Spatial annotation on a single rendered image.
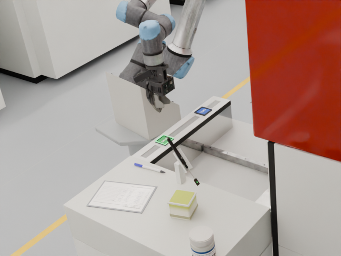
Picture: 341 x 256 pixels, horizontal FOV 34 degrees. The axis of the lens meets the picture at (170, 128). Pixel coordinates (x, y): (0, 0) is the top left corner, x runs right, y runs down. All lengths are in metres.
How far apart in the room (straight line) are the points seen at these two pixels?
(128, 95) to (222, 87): 2.27
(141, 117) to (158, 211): 0.71
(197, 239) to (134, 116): 1.06
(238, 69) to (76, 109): 1.45
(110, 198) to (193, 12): 0.89
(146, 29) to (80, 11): 3.29
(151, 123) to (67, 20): 2.79
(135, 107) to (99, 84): 2.60
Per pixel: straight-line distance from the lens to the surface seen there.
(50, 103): 4.96
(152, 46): 2.02
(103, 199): 1.99
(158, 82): 2.07
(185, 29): 2.44
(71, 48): 5.24
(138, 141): 2.55
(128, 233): 1.83
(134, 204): 1.93
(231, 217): 1.83
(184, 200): 1.81
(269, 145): 1.70
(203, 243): 1.62
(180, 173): 1.96
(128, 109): 2.57
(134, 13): 2.12
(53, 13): 5.07
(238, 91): 4.63
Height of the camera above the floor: 2.14
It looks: 30 degrees down
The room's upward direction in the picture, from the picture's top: 9 degrees counter-clockwise
